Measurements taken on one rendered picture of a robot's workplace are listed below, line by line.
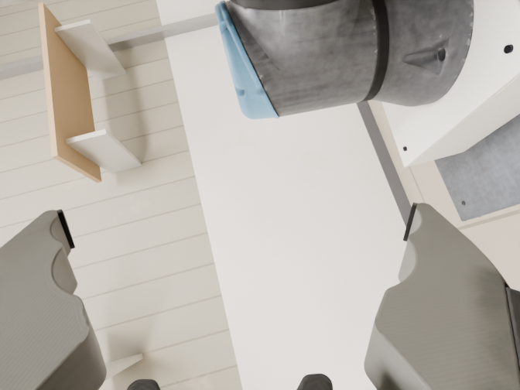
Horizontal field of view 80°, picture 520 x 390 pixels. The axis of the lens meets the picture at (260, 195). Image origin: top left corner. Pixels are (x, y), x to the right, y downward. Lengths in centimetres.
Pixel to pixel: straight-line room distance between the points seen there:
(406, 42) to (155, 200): 195
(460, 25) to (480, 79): 6
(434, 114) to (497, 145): 13
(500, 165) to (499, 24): 25
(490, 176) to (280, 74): 39
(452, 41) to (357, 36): 10
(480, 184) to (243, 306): 159
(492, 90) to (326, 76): 18
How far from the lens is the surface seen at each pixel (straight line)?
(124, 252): 222
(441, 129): 50
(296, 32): 37
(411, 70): 44
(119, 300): 221
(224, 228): 204
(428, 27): 44
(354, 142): 226
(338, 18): 39
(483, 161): 63
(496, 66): 43
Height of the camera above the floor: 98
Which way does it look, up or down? 2 degrees down
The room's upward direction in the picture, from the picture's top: 105 degrees counter-clockwise
